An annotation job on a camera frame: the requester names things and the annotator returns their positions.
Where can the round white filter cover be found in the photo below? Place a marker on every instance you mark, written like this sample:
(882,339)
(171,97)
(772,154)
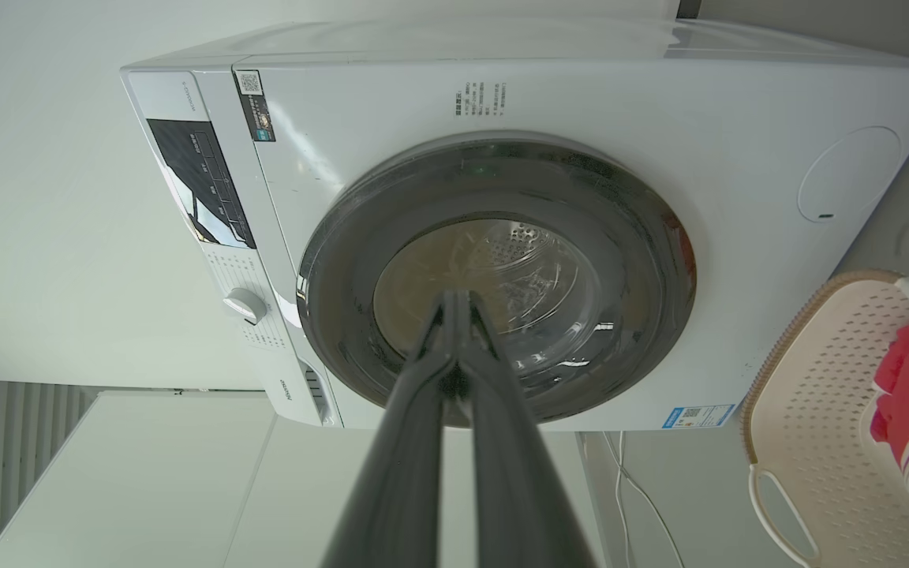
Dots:
(849,173)

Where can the white front-load washing machine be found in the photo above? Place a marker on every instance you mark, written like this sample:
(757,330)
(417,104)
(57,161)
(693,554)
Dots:
(391,102)

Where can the black control display panel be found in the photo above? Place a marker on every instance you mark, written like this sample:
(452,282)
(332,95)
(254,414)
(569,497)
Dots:
(202,177)

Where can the blue energy label sticker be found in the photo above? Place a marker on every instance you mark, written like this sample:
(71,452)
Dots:
(697,416)

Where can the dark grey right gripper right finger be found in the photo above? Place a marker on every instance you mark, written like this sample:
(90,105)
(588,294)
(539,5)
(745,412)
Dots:
(518,489)

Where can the white cabinet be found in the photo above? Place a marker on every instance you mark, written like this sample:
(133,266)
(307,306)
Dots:
(147,489)

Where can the black QR code sticker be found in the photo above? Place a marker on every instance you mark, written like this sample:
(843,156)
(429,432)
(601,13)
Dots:
(256,106)

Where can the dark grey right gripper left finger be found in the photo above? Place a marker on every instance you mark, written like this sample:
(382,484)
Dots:
(399,473)

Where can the white control knob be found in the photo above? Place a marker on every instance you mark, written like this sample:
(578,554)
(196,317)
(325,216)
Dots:
(245,306)

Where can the round black glass washer door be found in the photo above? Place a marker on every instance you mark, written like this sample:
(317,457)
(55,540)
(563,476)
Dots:
(360,213)

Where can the cream perforated laundry basket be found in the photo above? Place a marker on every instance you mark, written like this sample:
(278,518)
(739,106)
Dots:
(817,410)

